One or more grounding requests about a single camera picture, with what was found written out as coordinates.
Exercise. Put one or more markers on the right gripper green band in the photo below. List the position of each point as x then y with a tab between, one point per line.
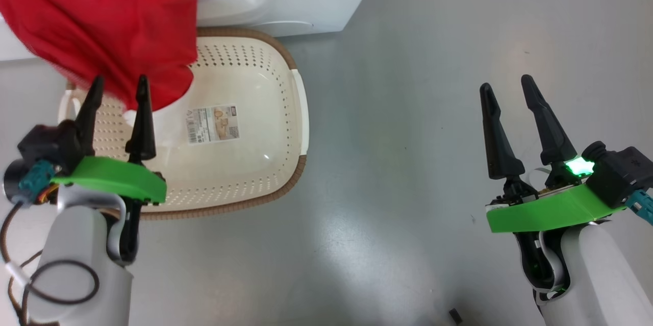
551	211

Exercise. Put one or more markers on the cream laundry basket brown rim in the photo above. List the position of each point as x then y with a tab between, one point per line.
245	162

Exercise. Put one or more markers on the small black floor object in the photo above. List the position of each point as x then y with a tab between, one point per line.
455	316

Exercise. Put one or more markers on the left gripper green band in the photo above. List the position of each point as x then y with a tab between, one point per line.
117	178

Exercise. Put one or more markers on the red shirt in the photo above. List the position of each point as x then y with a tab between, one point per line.
102	20

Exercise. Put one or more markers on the printed basket label sticker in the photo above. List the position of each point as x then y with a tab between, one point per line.
211	124

